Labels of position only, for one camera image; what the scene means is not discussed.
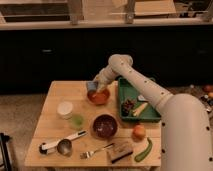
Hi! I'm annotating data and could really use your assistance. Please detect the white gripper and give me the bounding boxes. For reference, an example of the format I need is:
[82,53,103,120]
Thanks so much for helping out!
[94,68,114,92]

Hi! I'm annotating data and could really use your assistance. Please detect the blue sponge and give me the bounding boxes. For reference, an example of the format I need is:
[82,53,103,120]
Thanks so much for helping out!
[86,81,97,91]

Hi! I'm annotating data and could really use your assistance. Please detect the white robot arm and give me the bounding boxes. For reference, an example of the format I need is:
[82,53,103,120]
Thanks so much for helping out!
[94,54,213,171]

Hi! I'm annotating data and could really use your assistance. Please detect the orange bowl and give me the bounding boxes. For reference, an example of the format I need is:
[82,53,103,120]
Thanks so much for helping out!
[87,89,110,105]

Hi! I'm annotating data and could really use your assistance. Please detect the green plastic tray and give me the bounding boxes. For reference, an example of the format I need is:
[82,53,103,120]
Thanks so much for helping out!
[118,77,161,123]

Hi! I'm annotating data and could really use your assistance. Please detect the dark item in tray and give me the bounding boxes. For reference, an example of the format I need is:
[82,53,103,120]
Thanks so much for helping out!
[121,99,135,116]

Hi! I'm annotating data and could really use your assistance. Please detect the white cloth in tray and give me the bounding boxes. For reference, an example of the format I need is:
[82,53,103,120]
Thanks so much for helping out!
[137,95,147,102]

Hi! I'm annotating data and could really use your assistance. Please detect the pale corn cob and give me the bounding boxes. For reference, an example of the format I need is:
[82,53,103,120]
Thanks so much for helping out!
[133,102,148,116]

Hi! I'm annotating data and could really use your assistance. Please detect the dark brown bowl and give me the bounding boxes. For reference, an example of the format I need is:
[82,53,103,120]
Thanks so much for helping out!
[92,114,118,139]

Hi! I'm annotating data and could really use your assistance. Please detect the white round container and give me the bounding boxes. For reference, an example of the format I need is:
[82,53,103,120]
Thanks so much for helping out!
[57,101,73,119]

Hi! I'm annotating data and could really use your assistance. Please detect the green cup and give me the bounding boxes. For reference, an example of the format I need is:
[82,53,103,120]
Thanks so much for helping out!
[70,114,84,130]

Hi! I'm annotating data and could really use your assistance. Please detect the wooden table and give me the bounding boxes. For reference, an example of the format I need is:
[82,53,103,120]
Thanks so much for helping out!
[25,81,161,168]

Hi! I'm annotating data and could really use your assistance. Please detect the orange fruit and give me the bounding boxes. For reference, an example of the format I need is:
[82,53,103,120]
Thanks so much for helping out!
[133,125,146,140]

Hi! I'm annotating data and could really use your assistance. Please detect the brown rectangular block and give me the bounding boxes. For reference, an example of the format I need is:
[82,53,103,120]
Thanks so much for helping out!
[107,142,133,163]

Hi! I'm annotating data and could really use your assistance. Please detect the silver fork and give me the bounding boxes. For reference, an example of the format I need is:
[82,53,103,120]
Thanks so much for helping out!
[80,143,114,159]

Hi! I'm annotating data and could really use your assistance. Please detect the metal measuring cup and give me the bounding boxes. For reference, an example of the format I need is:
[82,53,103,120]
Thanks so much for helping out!
[57,139,72,156]

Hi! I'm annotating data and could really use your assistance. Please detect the green cucumber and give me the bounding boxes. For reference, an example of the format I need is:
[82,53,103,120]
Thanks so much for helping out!
[134,138,153,162]

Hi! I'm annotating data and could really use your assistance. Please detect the bottles on floor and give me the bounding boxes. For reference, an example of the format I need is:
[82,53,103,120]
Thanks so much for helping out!
[200,85,213,113]

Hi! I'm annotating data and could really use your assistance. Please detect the black object at left edge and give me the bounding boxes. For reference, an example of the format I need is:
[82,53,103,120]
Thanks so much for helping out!
[0,133,12,171]

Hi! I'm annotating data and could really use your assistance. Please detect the white handled tool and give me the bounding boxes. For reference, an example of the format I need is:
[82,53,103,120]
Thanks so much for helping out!
[38,130,89,156]

